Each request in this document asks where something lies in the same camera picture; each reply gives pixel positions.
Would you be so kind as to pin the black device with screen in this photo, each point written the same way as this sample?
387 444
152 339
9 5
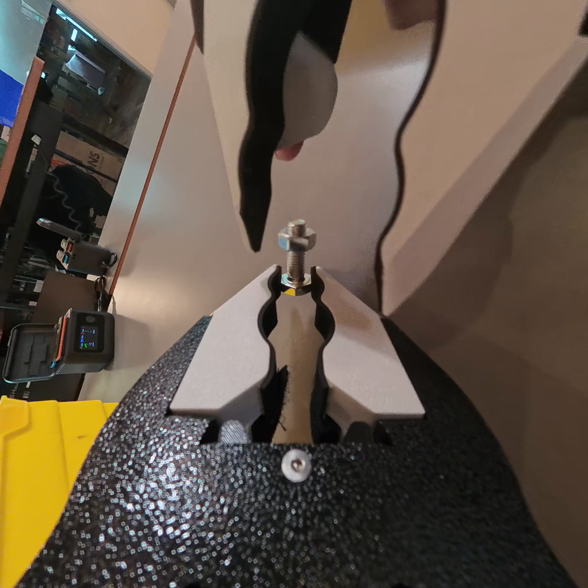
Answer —
87 340

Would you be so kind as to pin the steel hex nut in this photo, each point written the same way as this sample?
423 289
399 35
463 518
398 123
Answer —
297 240

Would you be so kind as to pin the steel bolt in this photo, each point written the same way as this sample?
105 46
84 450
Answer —
296 262

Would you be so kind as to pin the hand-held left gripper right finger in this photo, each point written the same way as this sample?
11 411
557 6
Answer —
367 363

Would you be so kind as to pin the yellow plastic bin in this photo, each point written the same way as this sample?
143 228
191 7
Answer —
36 482

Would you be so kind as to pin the wooden edged desk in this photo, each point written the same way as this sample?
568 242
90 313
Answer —
23 138

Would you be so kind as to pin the printed cardboard box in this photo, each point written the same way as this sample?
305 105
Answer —
87 158

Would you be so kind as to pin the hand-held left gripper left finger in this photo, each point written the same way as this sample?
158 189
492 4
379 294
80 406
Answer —
220 358

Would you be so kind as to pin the person's right hand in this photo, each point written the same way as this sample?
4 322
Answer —
409 11

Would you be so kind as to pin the black bag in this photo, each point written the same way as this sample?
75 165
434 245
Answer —
92 188

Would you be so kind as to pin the brown box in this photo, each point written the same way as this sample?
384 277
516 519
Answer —
64 294

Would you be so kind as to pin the blue plastic bin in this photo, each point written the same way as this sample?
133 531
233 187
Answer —
11 101

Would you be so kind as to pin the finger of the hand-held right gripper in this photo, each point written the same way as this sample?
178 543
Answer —
482 92
227 92

